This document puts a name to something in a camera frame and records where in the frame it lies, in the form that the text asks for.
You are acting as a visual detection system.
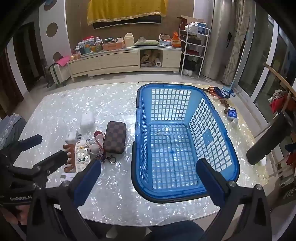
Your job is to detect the white charger plug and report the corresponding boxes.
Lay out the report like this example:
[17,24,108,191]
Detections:
[65,132,83,144]

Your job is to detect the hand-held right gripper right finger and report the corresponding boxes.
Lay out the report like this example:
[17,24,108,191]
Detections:
[196,159,272,241]

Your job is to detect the yellow cloth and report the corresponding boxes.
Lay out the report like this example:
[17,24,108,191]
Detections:
[87,0,167,26]

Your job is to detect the cardboard box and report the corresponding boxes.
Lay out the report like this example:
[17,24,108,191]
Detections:
[178,15,197,26]

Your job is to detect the person's left hand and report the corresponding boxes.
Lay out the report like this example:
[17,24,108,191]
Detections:
[0,204,30,226]

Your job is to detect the cream tv cabinet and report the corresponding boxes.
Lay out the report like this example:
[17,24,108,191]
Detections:
[67,45,183,81]

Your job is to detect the brown checkered case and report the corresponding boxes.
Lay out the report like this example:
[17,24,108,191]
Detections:
[103,121,127,154]

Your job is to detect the glass sliding door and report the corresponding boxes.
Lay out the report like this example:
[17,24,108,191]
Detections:
[238,14,296,112]

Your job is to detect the blue tissue packet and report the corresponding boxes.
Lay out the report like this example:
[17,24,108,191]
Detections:
[226,107,238,120]

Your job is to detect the patterned curtain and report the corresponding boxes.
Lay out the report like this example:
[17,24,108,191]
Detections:
[221,0,251,86]

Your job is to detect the blue white striped glove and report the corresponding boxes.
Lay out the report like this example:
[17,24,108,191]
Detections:
[213,86,234,100]

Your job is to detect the cream suitcase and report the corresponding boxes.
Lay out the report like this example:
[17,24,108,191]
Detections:
[47,62,70,88]

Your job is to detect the green cushion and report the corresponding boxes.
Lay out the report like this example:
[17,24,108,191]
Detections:
[134,39,159,46]

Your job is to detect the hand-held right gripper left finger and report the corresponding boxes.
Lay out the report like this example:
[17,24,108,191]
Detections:
[26,159,102,241]

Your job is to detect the blue flat mop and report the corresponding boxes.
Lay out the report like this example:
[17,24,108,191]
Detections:
[222,76,235,93]

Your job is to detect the white remote control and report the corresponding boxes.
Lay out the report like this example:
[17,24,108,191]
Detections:
[74,140,91,173]

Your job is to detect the cluster of bottles and packets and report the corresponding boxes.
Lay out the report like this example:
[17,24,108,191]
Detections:
[74,36,103,56]

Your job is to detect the white dog figurine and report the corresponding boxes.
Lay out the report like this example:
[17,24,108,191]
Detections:
[85,138,101,154]

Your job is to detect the brown paper bags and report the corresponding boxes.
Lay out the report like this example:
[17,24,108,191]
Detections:
[141,50,158,67]

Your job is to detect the white fruit basket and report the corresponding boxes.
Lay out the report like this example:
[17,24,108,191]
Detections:
[159,34,173,47]

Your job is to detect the white metal shelf rack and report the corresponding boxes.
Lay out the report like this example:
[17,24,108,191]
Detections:
[179,23,210,78]

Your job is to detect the grey standing air conditioner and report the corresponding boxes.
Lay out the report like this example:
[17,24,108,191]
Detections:
[200,0,238,81]

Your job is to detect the black television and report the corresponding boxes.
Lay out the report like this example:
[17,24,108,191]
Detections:
[92,16,162,30]

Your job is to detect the black foam cylinder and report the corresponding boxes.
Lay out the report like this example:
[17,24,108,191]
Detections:
[246,112,293,165]

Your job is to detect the white plastic bag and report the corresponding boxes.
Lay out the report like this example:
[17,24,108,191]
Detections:
[185,22,206,33]

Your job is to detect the orange bag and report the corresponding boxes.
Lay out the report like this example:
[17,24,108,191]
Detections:
[171,32,182,48]

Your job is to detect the red-handled scissors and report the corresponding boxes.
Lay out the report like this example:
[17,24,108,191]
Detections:
[199,86,219,95]

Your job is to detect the orange box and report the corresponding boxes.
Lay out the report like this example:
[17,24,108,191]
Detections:
[102,42,125,51]

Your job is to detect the brown wooden massager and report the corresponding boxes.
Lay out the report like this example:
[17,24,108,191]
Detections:
[62,144,77,174]

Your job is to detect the red lanyard keychain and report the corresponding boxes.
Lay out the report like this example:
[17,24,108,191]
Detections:
[94,131,116,164]

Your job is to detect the blue plastic basket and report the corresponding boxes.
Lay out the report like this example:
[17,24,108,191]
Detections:
[131,83,240,204]

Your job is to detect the white rounded box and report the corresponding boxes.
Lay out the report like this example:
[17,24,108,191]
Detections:
[81,112,95,127]

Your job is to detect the red clothes pile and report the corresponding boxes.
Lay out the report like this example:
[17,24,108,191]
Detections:
[268,89,289,114]

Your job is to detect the pink mat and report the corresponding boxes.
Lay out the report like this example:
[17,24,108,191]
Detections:
[54,55,70,66]

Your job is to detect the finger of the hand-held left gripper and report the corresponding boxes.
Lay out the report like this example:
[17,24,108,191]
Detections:
[0,135,43,154]
[11,151,68,179]

